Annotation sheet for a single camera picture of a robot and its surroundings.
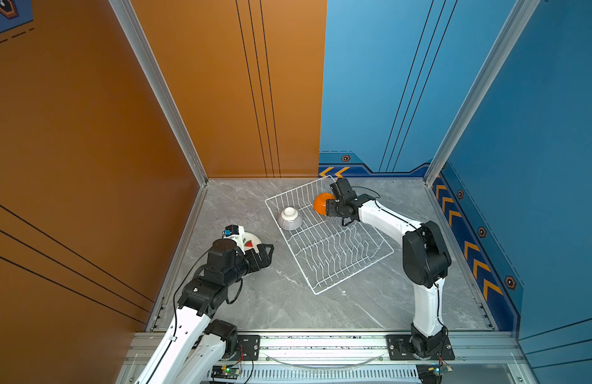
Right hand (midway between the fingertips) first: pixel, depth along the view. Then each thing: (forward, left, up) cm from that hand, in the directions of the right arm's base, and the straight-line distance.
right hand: (332, 207), depth 98 cm
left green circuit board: (-55, +35, -10) cm, 65 cm away
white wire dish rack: (-16, +3, -6) cm, 18 cm away
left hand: (-24, +24, +10) cm, 35 cm away
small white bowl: (-4, +17, -2) cm, 18 cm away
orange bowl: (+6, +5, -3) cm, 8 cm away
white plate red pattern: (-12, +33, -5) cm, 36 cm away
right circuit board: (-55, -26, -11) cm, 61 cm away
